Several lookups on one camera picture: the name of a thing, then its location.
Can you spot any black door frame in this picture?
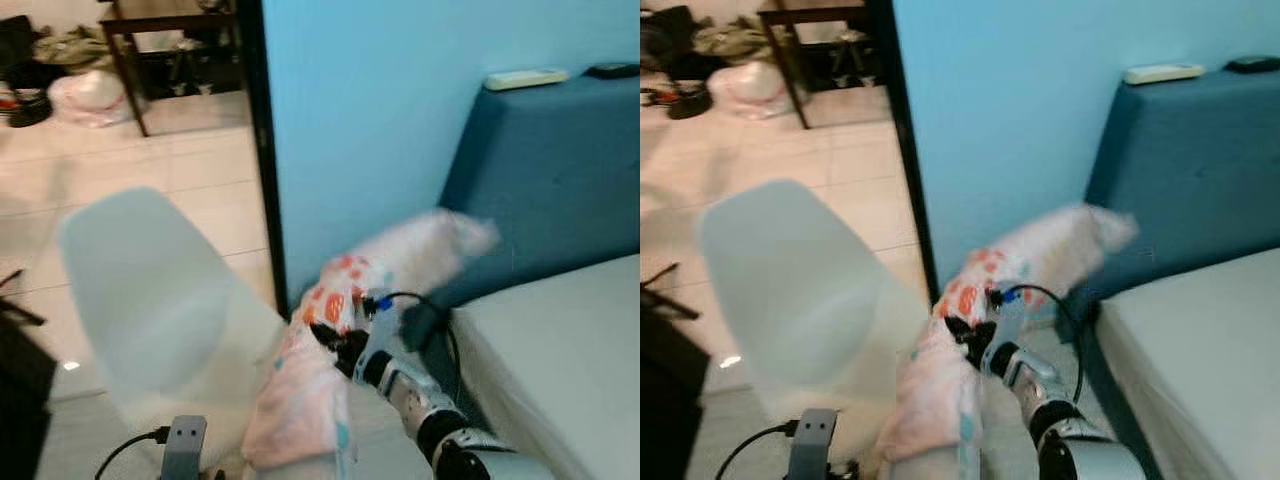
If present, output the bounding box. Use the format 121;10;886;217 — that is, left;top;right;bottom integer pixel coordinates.
235;0;292;317
865;0;942;303

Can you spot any grey-green cloth pile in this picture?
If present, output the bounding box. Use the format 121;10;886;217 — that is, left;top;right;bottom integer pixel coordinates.
35;25;116;71
695;20;771;61

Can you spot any pink patterned pillow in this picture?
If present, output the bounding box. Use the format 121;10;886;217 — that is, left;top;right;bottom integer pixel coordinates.
240;208;501;473
878;203;1141;467

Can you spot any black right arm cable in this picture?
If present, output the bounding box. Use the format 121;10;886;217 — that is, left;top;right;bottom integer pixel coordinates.
383;289;463;401
998;284;1087;403

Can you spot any pink white plastic bag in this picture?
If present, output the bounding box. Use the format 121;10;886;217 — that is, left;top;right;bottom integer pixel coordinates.
48;70;133;129
708;60;791;122

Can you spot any dark wooden table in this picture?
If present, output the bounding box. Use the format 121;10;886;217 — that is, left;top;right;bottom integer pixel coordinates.
757;0;891;131
98;0;246;138

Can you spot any white remote control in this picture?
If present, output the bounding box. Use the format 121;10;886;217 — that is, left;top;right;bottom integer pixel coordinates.
1122;63;1207;86
485;67;571;92

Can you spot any white plastic chair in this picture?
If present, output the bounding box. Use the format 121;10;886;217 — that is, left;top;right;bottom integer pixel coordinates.
697;178;931;427
57;185;291;433

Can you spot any white bed mattress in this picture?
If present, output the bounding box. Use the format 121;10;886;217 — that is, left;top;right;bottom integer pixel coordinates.
450;254;641;480
1095;245;1280;480

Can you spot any black round basin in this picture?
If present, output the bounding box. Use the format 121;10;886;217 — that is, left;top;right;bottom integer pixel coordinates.
5;90;53;127

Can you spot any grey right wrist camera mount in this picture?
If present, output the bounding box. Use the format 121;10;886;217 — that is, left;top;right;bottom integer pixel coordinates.
985;287;1027;377
362;290;399;357

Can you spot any blue upholstered bed frame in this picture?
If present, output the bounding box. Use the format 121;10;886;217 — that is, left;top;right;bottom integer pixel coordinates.
1060;68;1280;480
425;68;641;431

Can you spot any black bag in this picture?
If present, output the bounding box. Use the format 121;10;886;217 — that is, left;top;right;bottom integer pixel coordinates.
0;15;47;91
640;5;701;81

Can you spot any black furniture piece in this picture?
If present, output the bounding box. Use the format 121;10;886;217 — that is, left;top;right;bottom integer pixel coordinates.
0;268;57;480
640;262;707;480

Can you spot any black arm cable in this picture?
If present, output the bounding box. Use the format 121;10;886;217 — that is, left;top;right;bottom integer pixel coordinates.
998;284;1087;403
715;420;801;480
95;427;171;480
383;289;463;401

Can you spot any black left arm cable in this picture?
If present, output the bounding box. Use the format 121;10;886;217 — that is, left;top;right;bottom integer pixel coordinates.
95;427;171;480
715;420;801;480

